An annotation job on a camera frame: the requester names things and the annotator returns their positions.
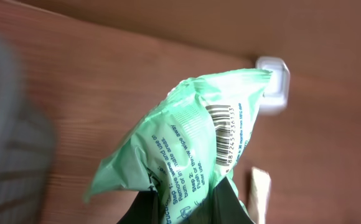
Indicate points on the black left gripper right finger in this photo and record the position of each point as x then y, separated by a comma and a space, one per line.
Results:
223, 207

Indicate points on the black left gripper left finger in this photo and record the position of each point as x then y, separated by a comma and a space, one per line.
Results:
143, 210

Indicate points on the white barcode scanner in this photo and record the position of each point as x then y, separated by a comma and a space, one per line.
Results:
275, 98

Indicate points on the grey plastic shopping basket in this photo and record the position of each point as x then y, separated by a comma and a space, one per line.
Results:
27, 146

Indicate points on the mint green wipes packet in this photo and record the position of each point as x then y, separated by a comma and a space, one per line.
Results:
187, 144

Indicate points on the white tube with gold cap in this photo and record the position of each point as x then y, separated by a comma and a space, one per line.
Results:
260, 188

